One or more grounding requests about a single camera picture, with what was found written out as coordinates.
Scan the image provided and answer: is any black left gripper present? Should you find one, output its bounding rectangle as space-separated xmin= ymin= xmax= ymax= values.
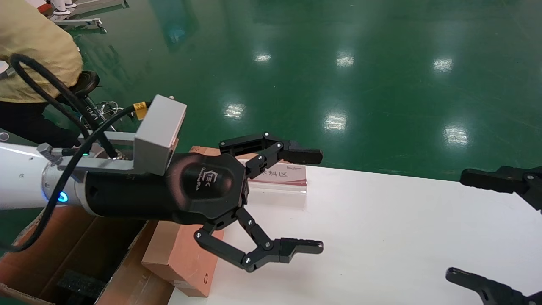
xmin=85 ymin=133 xmax=324 ymax=272

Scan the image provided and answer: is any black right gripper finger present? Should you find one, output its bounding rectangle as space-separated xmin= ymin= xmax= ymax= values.
xmin=445 ymin=267 xmax=542 ymax=305
xmin=460 ymin=166 xmax=542 ymax=210

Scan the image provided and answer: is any small cardboard box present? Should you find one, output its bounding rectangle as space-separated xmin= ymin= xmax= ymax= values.
xmin=141 ymin=220 xmax=225 ymax=298

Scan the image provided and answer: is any large open cardboard box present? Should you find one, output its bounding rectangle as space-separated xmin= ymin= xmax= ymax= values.
xmin=0 ymin=205 xmax=174 ymax=305

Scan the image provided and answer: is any acrylic sign with red stripe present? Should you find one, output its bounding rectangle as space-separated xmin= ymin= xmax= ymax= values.
xmin=248 ymin=163 xmax=307 ymax=194

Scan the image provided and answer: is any black foam pad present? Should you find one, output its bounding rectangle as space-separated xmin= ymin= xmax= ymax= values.
xmin=57 ymin=270 xmax=106 ymax=303

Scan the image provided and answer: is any black stool with chrome base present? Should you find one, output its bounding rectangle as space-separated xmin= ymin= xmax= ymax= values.
xmin=59 ymin=71 xmax=127 ymax=147

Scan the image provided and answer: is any person in yellow coat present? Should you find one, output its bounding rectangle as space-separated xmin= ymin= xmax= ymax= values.
xmin=0 ymin=0 xmax=84 ymax=149

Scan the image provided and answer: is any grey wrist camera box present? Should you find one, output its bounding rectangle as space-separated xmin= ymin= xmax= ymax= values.
xmin=78 ymin=94 xmax=188 ymax=176

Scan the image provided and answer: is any thin black yellow-tagged cable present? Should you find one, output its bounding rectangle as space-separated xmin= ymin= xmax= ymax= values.
xmin=0 ymin=101 xmax=149 ymax=253

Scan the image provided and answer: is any grey metal frame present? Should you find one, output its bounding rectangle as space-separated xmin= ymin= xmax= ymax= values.
xmin=40 ymin=0 xmax=130 ymax=32

